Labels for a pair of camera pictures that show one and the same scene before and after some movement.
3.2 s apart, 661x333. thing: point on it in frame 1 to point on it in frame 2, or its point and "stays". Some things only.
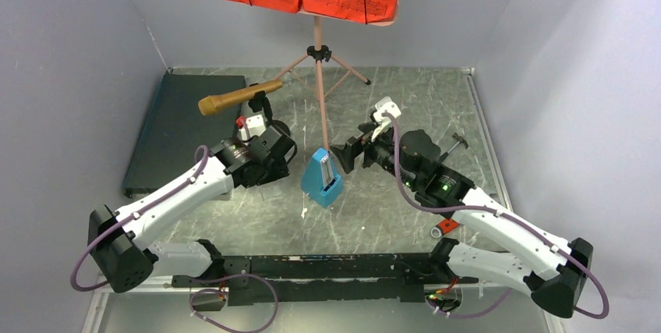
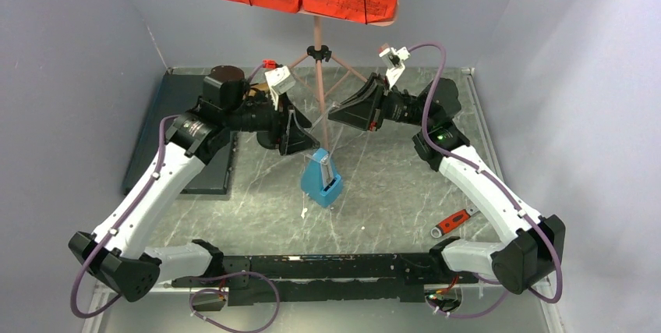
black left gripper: [278, 170] to [293, 135]
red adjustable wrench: [443, 227] stays
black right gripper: [353, 146] to [364, 109]
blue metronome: [320, 181] stays
